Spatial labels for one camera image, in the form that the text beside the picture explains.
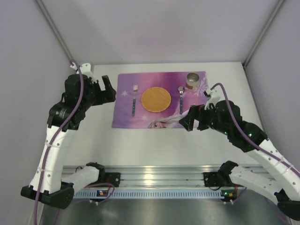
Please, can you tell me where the fork with green handle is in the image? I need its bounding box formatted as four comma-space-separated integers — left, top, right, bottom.
132, 85, 138, 117

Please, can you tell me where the purple printed placemat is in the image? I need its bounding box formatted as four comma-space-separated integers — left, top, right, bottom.
112, 71, 208, 129

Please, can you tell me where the spoon with green handle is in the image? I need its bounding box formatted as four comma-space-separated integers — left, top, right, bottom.
178, 86, 185, 114

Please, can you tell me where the round woven wicker plate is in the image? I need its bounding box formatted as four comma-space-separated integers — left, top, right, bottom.
141, 87, 172, 113

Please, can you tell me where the metal cup with wood band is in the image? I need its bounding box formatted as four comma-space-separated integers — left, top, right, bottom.
186, 72, 199, 90

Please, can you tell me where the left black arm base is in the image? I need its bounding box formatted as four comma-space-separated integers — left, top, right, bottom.
104, 172, 121, 188

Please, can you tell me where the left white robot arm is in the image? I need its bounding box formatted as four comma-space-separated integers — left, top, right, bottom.
21, 74, 116, 209

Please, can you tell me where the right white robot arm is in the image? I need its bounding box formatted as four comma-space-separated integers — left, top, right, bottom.
179, 100, 300, 221

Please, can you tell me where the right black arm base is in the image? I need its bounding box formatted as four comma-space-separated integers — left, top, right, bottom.
203, 172, 243, 188

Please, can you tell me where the left aluminium frame post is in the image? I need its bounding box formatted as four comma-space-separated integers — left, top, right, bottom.
33, 0, 73, 64

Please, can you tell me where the aluminium frame post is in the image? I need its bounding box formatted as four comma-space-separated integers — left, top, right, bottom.
242, 0, 287, 69
33, 0, 73, 64

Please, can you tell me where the aluminium mounting rail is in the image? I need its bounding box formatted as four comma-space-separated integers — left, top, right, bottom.
60, 165, 282, 188

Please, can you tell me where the perforated grey cable duct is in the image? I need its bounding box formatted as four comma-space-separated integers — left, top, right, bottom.
70, 189, 237, 199

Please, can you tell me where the right aluminium frame post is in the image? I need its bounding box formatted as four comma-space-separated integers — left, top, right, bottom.
242, 0, 287, 69

